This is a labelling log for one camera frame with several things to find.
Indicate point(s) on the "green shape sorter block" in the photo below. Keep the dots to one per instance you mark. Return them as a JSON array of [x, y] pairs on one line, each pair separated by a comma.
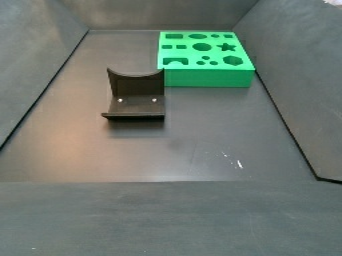
[[203, 59]]

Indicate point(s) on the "black curved holder stand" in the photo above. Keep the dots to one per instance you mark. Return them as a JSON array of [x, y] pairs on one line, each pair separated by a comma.
[[137, 96]]

